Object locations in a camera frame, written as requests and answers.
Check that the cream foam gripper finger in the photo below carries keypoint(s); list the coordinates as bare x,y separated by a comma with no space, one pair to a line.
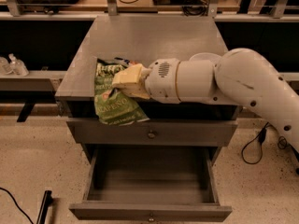
131,81

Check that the green jalapeno chip bag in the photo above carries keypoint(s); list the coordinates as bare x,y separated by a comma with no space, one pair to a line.
111,105

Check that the white ceramic bowl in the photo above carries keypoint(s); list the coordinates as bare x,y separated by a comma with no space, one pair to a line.
206,56

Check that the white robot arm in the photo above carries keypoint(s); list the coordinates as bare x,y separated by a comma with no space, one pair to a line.
239,77

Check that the black metal bar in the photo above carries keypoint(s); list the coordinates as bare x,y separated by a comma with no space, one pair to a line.
46,203

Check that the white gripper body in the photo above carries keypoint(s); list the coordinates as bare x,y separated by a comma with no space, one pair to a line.
161,80

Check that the grey drawer cabinet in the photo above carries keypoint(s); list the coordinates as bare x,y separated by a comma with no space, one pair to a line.
142,38

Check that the grey middle drawer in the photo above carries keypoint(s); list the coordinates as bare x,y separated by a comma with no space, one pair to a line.
155,132

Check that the grey open bottom drawer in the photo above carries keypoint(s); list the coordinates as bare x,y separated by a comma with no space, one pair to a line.
151,184

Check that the blue pepsi soda can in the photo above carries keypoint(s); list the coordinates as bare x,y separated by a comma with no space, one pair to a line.
124,62

